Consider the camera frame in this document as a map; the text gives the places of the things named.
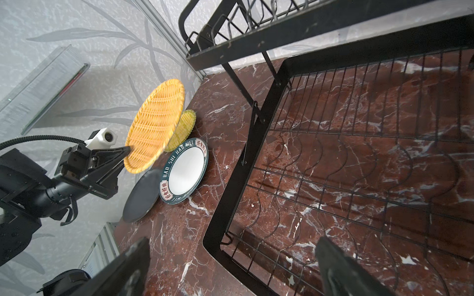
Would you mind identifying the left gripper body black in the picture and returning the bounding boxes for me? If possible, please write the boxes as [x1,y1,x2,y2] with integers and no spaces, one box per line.
[54,144,118,199]

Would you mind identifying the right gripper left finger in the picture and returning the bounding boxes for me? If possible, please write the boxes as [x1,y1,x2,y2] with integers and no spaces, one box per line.
[73,238,150,296]

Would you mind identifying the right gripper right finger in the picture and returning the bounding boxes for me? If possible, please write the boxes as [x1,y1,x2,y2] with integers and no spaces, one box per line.
[316,237,394,296]

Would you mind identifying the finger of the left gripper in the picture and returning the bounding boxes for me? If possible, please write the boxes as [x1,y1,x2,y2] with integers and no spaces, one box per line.
[94,146,132,167]

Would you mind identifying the orange woven round plate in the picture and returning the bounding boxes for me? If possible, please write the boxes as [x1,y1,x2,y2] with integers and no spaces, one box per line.
[123,79,185,174]

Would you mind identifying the white plate dark green rim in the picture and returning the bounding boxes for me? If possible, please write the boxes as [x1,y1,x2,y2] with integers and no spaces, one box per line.
[159,138,209,205]

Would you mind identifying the yellow-green round plate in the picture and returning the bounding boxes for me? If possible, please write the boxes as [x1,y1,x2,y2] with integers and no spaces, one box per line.
[164,110,196,152]

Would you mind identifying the black wire dish rack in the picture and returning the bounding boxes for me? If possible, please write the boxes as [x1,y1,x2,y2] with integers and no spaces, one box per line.
[178,0,474,296]

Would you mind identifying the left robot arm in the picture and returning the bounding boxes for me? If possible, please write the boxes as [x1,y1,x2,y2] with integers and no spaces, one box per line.
[1,135,131,265]

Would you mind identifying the dark blue plate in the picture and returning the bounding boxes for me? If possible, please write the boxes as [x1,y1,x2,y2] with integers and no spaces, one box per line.
[122,168,162,223]

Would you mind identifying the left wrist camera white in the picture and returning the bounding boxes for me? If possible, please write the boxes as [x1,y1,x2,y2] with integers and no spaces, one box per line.
[85,128,117,150]

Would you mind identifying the aluminium front rail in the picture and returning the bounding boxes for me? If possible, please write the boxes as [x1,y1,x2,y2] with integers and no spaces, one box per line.
[79,222,120,278]

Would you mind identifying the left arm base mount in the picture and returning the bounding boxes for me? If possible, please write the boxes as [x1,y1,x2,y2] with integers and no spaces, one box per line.
[37,269,91,296]

